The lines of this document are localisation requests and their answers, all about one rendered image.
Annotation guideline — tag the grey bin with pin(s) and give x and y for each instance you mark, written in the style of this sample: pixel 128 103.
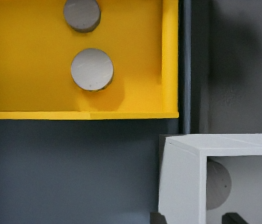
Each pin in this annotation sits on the grey bin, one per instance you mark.
pixel 182 176

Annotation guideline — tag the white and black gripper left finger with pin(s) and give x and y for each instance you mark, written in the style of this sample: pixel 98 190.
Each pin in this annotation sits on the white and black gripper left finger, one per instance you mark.
pixel 157 218

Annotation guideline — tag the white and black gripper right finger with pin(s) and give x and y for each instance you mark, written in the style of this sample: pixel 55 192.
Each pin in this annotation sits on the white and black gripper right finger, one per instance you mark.
pixel 232 218

